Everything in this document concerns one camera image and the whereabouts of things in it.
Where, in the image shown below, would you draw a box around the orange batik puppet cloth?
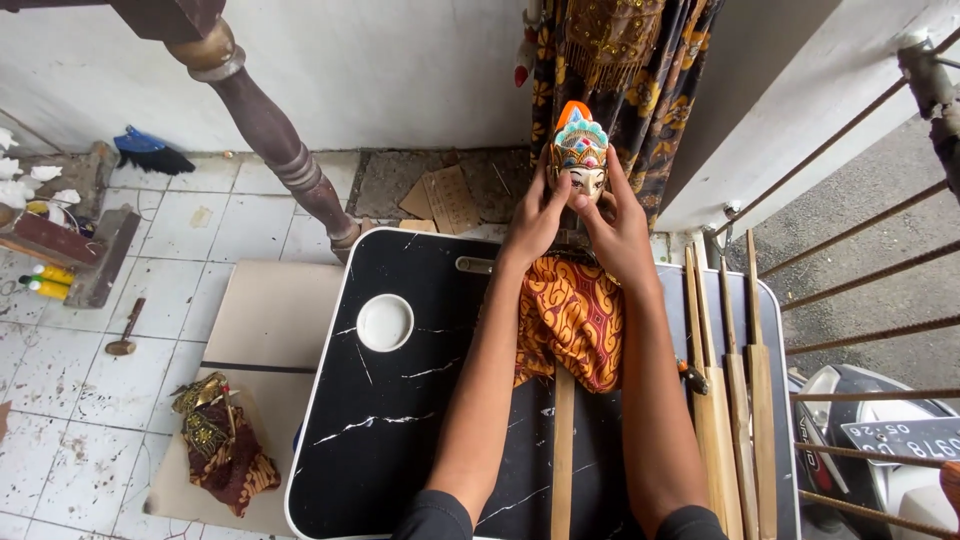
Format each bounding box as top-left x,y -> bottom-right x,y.
513,253 -> 628,396

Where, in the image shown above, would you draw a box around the white crumpled scraps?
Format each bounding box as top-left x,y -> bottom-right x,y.
0,126 -> 83,213

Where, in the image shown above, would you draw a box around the brown turned wooden post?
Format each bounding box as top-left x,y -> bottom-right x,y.
108,0 -> 363,265

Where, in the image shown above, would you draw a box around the long wooden stick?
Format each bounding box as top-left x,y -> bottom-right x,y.
744,229 -> 779,540
693,241 -> 745,540
683,245 -> 730,540
718,256 -> 760,540

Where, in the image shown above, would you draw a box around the blue and black brush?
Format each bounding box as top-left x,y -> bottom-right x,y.
113,124 -> 197,177

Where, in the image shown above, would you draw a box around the gold sequined fringed cloth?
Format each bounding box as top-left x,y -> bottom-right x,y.
563,0 -> 668,93

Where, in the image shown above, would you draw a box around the small wooden mallet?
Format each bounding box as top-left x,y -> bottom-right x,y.
104,297 -> 148,357

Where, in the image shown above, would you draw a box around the black marble-pattern folding table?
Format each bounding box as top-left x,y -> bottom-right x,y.
284,226 -> 802,540

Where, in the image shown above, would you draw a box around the wooden puppet centre rod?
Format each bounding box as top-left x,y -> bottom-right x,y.
550,363 -> 576,540

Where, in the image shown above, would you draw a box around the beige cardboard sheet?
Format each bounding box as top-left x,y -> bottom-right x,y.
144,259 -> 347,538

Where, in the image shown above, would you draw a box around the yellow glue bottle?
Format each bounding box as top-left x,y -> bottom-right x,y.
18,274 -> 72,302
30,263 -> 77,287

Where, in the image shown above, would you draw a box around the brown gold puppet costume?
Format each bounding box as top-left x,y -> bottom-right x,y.
170,372 -> 283,519

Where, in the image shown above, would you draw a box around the brown wooden crate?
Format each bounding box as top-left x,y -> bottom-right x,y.
0,141 -> 142,310

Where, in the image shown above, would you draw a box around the small orange-handled tool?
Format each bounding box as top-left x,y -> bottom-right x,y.
674,357 -> 711,396

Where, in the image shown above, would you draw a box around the person's right hand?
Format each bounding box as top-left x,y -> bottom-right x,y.
573,145 -> 663,291

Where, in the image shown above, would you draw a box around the painted wooden puppet head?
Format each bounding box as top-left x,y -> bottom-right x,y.
547,100 -> 611,207

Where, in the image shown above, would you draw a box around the person's black sleeves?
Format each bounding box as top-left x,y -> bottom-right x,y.
391,489 -> 730,540

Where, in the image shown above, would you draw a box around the rusty rebar railing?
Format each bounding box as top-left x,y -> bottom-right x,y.
703,27 -> 960,540

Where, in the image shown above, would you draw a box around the grey motor scooter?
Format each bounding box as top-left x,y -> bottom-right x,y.
786,364 -> 960,540

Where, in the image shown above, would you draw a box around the person's left hand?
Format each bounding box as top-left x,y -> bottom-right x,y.
499,145 -> 573,274

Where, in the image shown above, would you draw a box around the dark floral hanging cloth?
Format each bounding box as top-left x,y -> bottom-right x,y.
528,0 -> 726,230

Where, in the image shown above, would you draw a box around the torn cardboard pieces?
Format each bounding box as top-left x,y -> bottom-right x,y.
397,164 -> 483,235

